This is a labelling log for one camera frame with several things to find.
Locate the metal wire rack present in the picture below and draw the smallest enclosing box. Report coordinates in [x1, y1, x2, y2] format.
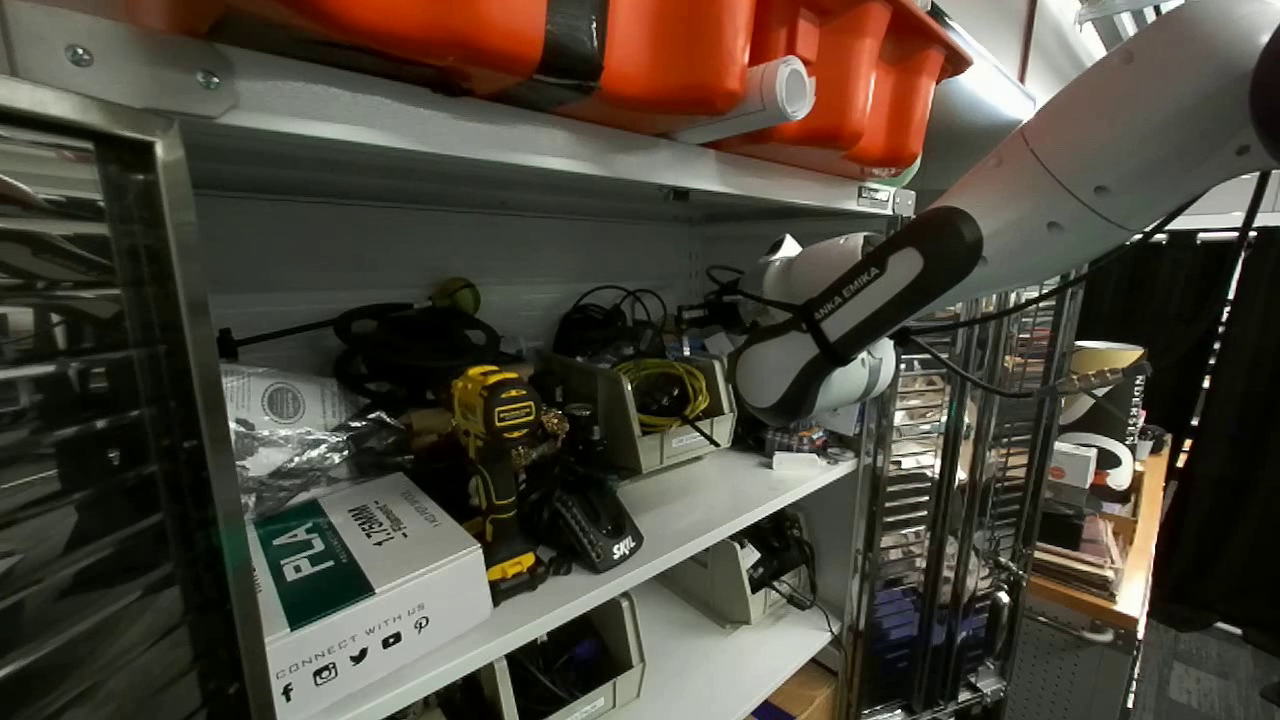
[852, 275, 1079, 720]

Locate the white PLA filament box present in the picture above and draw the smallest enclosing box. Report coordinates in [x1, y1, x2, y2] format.
[246, 475, 491, 720]

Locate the black cable bundle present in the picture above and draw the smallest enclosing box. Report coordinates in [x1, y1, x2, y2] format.
[217, 275, 512, 404]

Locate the wooden side table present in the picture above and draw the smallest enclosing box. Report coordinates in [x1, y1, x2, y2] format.
[1026, 452, 1173, 642]

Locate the black battery charger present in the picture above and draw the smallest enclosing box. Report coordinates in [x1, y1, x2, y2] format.
[543, 485, 643, 573]

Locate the white paper roll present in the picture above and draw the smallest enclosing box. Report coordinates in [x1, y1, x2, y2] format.
[674, 57, 815, 145]

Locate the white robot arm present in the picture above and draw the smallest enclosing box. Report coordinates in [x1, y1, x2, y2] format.
[731, 0, 1280, 425]

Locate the orange plastic case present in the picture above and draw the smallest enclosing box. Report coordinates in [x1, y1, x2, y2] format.
[132, 0, 975, 178]

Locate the yellow black cordless drill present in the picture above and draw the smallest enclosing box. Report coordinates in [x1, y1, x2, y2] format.
[413, 364, 549, 605]

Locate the grey bin with yellow cable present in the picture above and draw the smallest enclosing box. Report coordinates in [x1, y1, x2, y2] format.
[538, 357, 736, 475]

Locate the clear plastic bag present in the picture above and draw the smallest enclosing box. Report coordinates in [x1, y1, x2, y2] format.
[220, 364, 406, 516]

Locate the grey lower storage bin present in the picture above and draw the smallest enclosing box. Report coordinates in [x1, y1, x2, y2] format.
[660, 511, 815, 625]

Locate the white metal shelf unit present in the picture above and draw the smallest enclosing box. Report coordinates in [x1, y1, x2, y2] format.
[0, 0, 925, 720]

